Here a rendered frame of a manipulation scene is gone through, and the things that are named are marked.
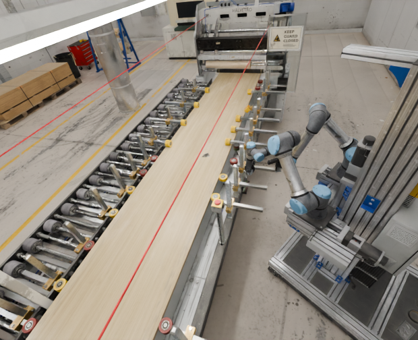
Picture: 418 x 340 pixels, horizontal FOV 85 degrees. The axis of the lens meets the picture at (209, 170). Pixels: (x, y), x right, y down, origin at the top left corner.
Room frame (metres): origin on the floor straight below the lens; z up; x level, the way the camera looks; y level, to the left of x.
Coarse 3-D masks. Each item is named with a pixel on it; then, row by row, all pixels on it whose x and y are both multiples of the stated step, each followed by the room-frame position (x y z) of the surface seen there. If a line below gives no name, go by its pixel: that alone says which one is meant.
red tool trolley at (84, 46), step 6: (78, 42) 9.05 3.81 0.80; (84, 42) 8.97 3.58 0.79; (72, 48) 8.72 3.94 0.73; (78, 48) 8.66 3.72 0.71; (84, 48) 8.86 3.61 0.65; (90, 48) 9.15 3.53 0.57; (78, 54) 8.69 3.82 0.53; (84, 54) 8.71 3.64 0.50; (90, 54) 9.03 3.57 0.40; (78, 60) 8.72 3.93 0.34; (84, 60) 8.66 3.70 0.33; (90, 60) 8.89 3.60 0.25; (96, 60) 9.24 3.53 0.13
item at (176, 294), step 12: (252, 96) 3.32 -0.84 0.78; (240, 132) 2.51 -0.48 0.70; (228, 156) 1.95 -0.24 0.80; (228, 168) 1.92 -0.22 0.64; (216, 192) 1.51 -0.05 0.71; (204, 216) 1.19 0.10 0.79; (204, 228) 1.15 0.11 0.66; (192, 252) 0.90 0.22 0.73; (192, 264) 0.86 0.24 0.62; (180, 276) 0.70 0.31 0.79; (180, 288) 0.66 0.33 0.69; (168, 312) 0.49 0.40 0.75; (156, 336) 0.36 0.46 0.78
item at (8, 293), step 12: (192, 96) 3.71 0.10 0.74; (180, 108) 3.36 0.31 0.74; (72, 216) 1.45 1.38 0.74; (72, 252) 1.05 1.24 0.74; (60, 264) 0.95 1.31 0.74; (0, 288) 0.83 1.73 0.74; (36, 288) 0.79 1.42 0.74; (24, 300) 0.71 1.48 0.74; (0, 336) 0.50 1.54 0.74; (12, 336) 0.49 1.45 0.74
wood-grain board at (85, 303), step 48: (240, 96) 3.13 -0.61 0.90; (192, 144) 2.12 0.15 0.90; (144, 192) 1.47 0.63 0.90; (192, 192) 1.39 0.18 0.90; (144, 240) 0.97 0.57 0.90; (192, 240) 0.91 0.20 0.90; (96, 288) 0.65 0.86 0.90; (144, 288) 0.61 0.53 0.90; (48, 336) 0.42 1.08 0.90; (96, 336) 0.38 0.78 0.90; (144, 336) 0.35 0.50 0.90
